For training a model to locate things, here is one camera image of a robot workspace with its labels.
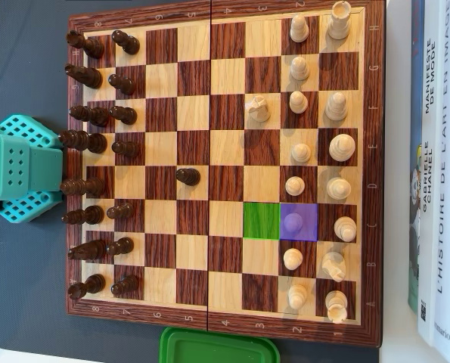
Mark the white pawn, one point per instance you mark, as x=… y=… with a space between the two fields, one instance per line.
x=300 y=69
x=295 y=186
x=294 y=222
x=299 y=29
x=301 y=153
x=293 y=259
x=298 y=103
x=298 y=296

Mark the teal perforated robot base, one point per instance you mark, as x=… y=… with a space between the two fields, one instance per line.
x=24 y=130

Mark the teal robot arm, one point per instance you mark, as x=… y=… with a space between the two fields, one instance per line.
x=24 y=170

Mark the wooden folding chessboard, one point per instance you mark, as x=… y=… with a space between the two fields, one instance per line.
x=224 y=151

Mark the white knight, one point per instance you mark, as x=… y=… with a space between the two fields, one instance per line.
x=333 y=266
x=258 y=109

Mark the white queen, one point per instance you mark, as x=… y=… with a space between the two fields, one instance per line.
x=339 y=188

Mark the white king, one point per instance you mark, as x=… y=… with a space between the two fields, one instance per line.
x=342 y=147

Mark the white bishop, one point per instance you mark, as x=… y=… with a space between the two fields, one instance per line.
x=345 y=228
x=336 y=107

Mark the dark brown queen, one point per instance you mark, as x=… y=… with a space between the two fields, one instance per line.
x=84 y=186

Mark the dark brown bishop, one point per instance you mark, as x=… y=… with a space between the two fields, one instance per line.
x=94 y=116
x=86 y=215

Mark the dark brown king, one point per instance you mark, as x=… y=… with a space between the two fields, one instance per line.
x=86 y=141

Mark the dark brown knight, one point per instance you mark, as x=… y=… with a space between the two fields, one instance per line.
x=86 y=76
x=90 y=249

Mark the green plastic lid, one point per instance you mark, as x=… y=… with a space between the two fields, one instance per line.
x=217 y=348

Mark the white rook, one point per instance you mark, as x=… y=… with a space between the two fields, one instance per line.
x=336 y=307
x=339 y=22

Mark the dark brown rook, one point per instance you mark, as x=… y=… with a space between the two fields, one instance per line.
x=88 y=286
x=90 y=45

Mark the illustrated cover book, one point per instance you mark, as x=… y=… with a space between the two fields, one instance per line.
x=415 y=189

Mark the white Gabrielle Chanel book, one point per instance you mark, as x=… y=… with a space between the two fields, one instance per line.
x=429 y=113

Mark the white art history book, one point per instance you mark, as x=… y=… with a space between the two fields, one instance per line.
x=447 y=189

